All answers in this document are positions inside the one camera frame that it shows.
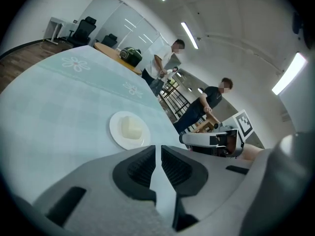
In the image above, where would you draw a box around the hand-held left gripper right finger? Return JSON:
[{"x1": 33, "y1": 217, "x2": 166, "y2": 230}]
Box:
[{"x1": 160, "y1": 145, "x2": 256, "y2": 232}]

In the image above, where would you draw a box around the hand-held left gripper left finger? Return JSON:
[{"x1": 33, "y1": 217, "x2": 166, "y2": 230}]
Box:
[{"x1": 32, "y1": 145, "x2": 175, "y2": 236}]

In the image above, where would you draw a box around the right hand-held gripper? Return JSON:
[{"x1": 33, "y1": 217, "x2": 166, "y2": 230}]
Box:
[{"x1": 179, "y1": 109, "x2": 254, "y2": 158}]

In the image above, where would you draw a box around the pale yellow block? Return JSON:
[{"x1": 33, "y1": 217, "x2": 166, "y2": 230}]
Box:
[{"x1": 120, "y1": 116, "x2": 144, "y2": 141}]

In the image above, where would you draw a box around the person's right forearm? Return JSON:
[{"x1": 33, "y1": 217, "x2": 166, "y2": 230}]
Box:
[{"x1": 242, "y1": 143, "x2": 266, "y2": 161}]

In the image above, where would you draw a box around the table with light blue cloth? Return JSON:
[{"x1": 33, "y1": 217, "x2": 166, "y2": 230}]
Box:
[{"x1": 0, "y1": 45, "x2": 183, "y2": 206}]

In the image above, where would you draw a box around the wooden stool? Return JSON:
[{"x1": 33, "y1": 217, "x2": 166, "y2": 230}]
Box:
[{"x1": 191, "y1": 112, "x2": 221, "y2": 134}]

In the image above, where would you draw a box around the black metal rack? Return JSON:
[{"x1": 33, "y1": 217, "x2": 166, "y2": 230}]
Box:
[{"x1": 159, "y1": 81, "x2": 192, "y2": 116}]

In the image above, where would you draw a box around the white round plate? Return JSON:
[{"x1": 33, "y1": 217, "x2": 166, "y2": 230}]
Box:
[{"x1": 109, "y1": 110, "x2": 152, "y2": 150}]

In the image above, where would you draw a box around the pale green checked tablecloth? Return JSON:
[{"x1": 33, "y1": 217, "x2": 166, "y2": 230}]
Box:
[{"x1": 0, "y1": 45, "x2": 183, "y2": 206}]

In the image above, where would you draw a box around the green and black bag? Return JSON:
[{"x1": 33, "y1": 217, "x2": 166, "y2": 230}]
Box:
[{"x1": 119, "y1": 46, "x2": 143, "y2": 67}]

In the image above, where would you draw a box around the round wooden table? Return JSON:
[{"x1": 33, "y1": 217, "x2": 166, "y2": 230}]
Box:
[{"x1": 94, "y1": 42, "x2": 143, "y2": 76}]

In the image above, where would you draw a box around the black office chair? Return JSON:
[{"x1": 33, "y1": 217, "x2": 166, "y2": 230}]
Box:
[
  {"x1": 65, "y1": 16, "x2": 97, "y2": 48},
  {"x1": 100, "y1": 33, "x2": 119, "y2": 47}
]

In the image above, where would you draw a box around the white desk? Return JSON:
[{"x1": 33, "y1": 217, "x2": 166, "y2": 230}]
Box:
[{"x1": 44, "y1": 16, "x2": 67, "y2": 45}]

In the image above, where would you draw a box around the black camera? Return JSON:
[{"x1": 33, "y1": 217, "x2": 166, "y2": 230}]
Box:
[{"x1": 292, "y1": 10, "x2": 315, "y2": 49}]

